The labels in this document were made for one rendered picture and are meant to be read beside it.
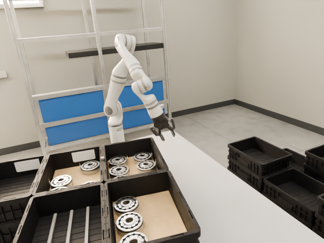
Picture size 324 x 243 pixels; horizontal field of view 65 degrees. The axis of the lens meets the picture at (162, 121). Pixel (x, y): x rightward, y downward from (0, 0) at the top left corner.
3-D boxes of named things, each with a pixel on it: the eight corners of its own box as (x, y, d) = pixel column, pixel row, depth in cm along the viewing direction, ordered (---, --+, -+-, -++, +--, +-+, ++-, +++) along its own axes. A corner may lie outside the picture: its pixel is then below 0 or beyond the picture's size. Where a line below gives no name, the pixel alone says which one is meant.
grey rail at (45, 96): (29, 100, 288) (28, 95, 286) (166, 78, 349) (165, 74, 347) (29, 101, 280) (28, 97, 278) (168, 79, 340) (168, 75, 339)
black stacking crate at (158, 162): (170, 191, 122) (169, 170, 118) (108, 204, 117) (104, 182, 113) (153, 154, 159) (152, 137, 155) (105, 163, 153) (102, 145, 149)
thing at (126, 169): (129, 173, 131) (129, 172, 131) (110, 178, 129) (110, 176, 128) (127, 164, 140) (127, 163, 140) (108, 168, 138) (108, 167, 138)
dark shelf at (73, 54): (65, 55, 324) (64, 51, 322) (153, 46, 367) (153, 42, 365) (69, 58, 286) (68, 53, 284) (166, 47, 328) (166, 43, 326)
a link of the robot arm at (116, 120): (109, 98, 168) (113, 123, 174) (101, 102, 160) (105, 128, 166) (122, 99, 165) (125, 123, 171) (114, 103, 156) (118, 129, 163)
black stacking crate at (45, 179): (52, 172, 147) (47, 155, 143) (104, 163, 153) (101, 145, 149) (38, 219, 111) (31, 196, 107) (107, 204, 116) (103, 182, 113)
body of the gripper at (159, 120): (148, 119, 132) (156, 134, 135) (163, 113, 131) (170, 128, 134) (149, 114, 139) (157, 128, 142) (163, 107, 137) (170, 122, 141)
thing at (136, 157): (152, 159, 143) (152, 158, 143) (134, 162, 142) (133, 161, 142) (150, 151, 152) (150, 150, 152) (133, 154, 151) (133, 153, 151)
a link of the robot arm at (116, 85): (108, 74, 149) (116, 71, 157) (100, 114, 161) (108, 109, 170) (122, 80, 147) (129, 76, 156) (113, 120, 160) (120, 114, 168)
